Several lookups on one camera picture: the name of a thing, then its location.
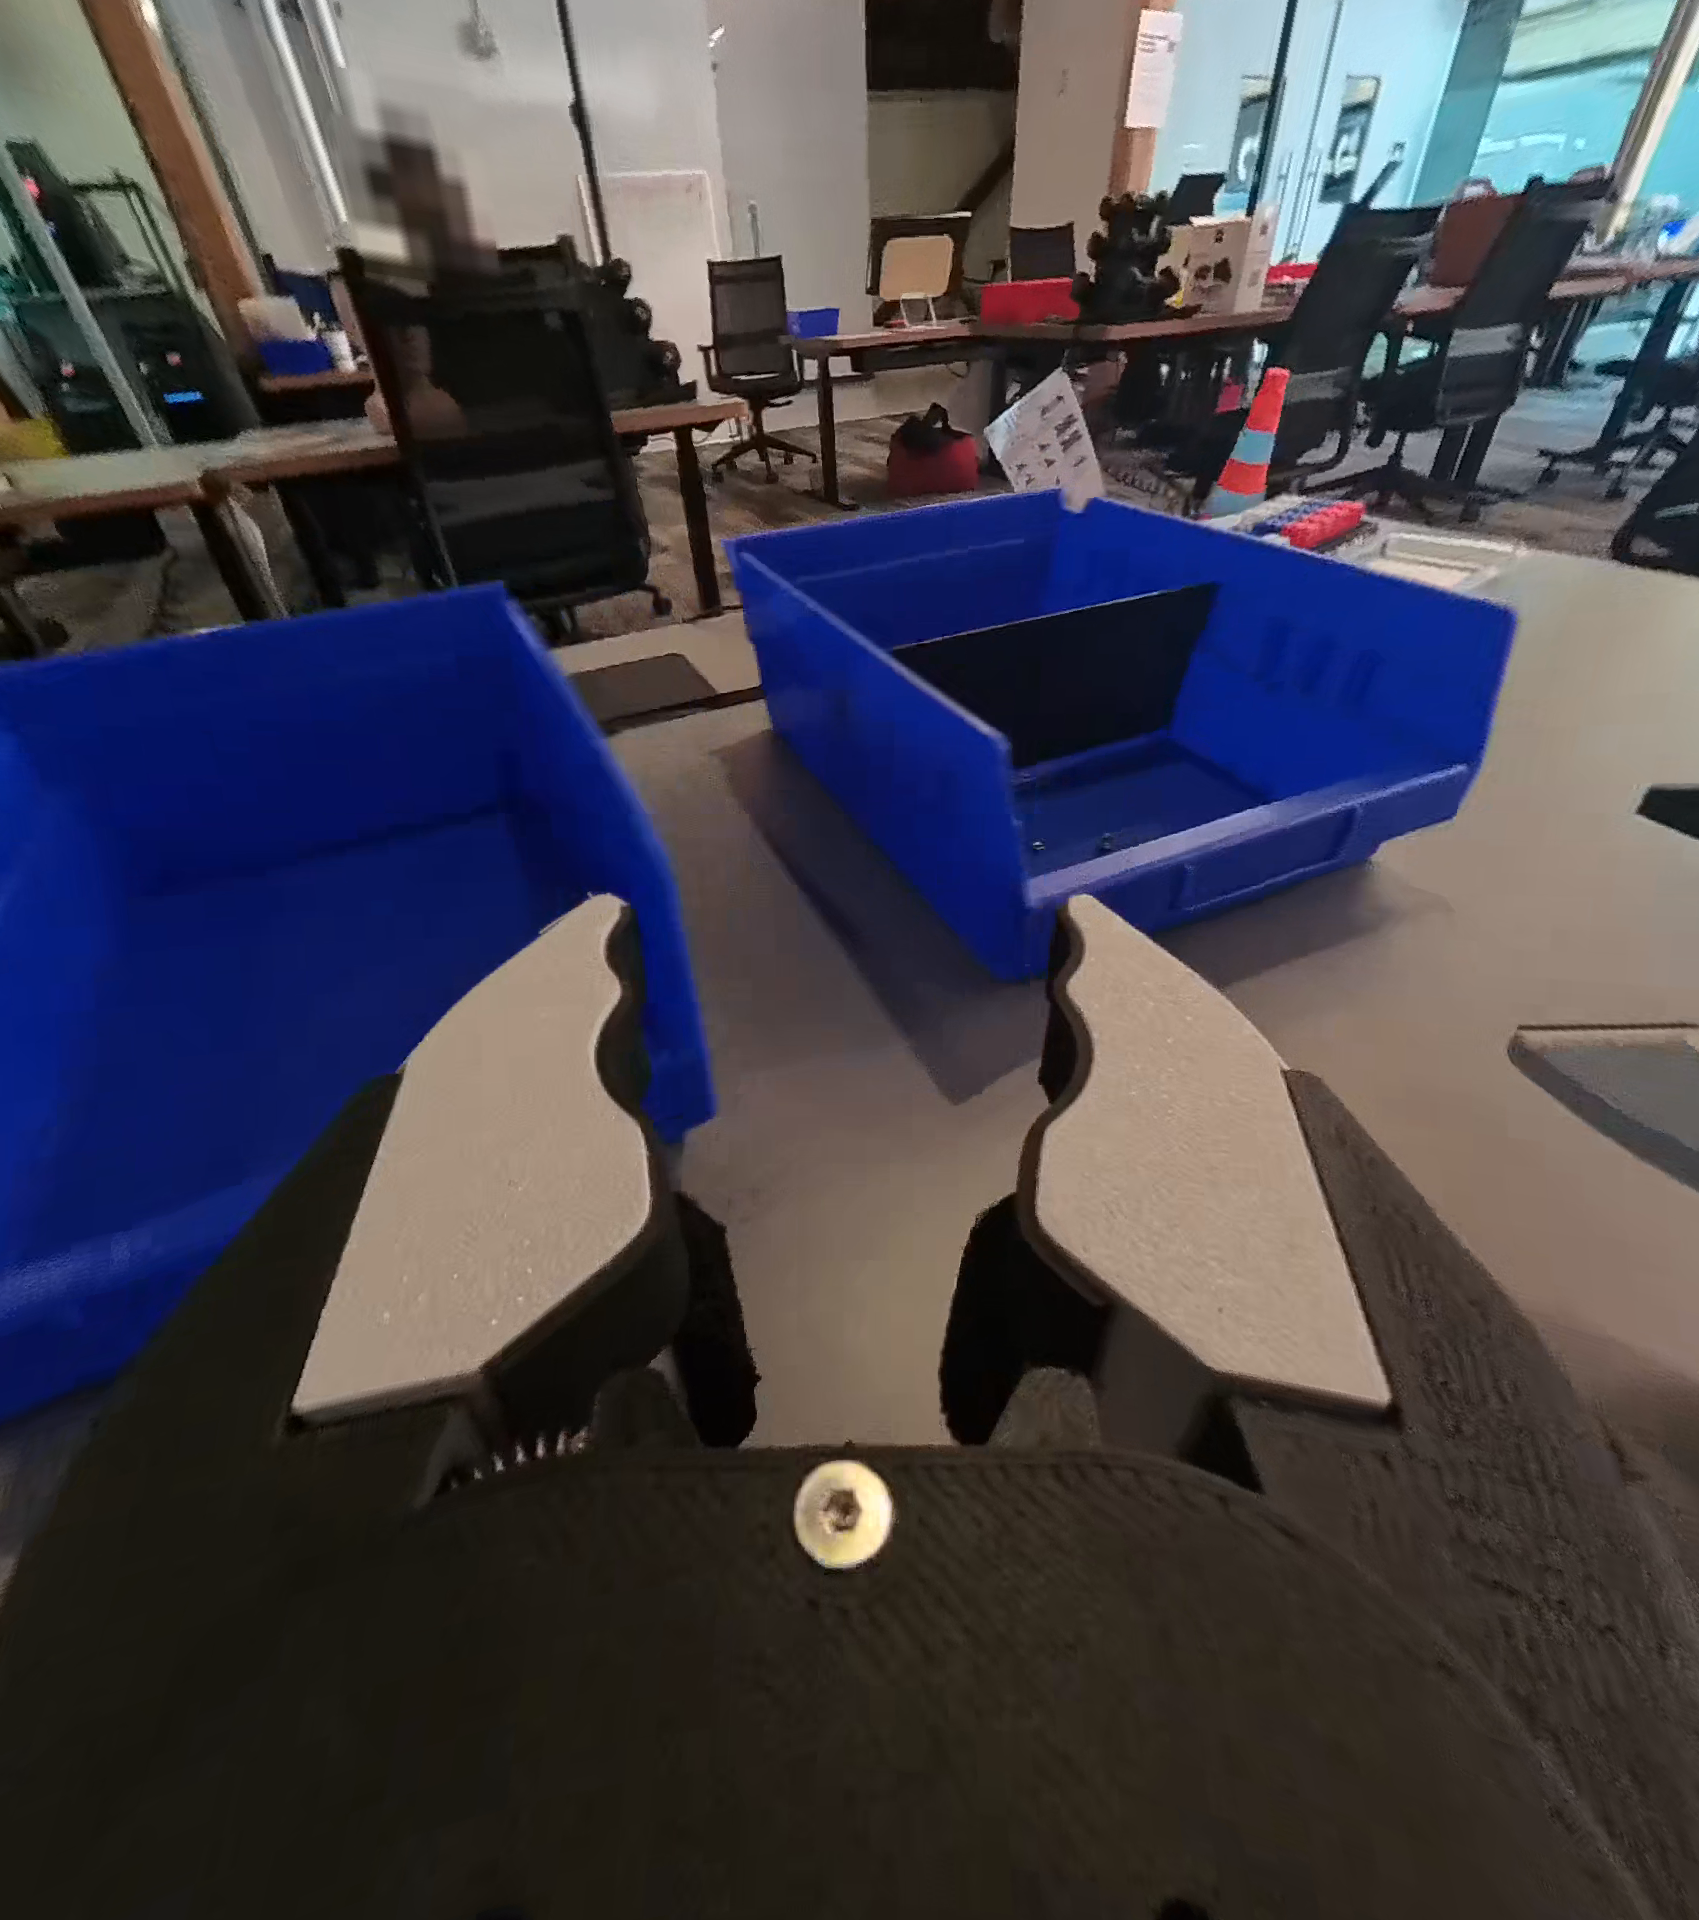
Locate clear plastic tray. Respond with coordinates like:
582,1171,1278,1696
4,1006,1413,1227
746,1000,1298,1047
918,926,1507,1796
1365,530,1527,592

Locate white instruction sheet sign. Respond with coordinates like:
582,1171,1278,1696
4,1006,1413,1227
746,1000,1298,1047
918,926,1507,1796
982,366,1108,514

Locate white product box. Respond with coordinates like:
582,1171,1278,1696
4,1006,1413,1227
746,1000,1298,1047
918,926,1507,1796
1162,208,1284,318

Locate blue labelled plastic bin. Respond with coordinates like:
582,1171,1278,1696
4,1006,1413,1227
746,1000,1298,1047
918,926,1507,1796
0,582,718,1452

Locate black robot toy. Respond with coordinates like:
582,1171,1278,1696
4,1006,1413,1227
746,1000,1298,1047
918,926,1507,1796
1072,190,1182,325

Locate black equipment rack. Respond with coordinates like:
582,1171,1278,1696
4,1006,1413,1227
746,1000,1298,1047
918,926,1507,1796
0,137,264,452

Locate black smartphone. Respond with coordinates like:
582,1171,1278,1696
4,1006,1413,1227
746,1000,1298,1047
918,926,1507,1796
566,650,726,735

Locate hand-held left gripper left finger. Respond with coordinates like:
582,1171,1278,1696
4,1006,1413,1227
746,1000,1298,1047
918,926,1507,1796
292,894,690,1423

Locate red bag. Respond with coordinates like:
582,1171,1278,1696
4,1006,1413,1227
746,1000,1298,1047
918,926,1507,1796
886,401,984,498

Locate black bin divider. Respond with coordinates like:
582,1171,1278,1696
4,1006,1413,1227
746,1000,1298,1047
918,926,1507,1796
890,579,1224,772

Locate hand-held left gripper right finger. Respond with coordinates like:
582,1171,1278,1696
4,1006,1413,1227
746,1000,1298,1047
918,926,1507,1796
1018,894,1395,1420

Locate coloured plastic blocks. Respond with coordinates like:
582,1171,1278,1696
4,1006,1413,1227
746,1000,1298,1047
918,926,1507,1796
1246,495,1369,551

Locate wooden post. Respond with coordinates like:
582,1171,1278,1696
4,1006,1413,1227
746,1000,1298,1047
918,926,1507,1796
82,0,266,353

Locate wooden top desk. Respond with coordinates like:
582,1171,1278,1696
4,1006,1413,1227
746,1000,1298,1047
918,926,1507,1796
786,245,1699,512
0,395,750,661

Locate orange blue-striped traffic cone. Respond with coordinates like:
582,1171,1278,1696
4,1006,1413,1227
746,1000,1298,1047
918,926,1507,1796
1208,366,1296,522

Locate blue divided plastic bin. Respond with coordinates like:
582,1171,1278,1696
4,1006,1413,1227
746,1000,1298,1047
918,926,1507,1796
724,489,1519,986

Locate whiteboard on stand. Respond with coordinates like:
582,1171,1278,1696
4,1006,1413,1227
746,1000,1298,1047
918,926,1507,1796
594,168,724,369

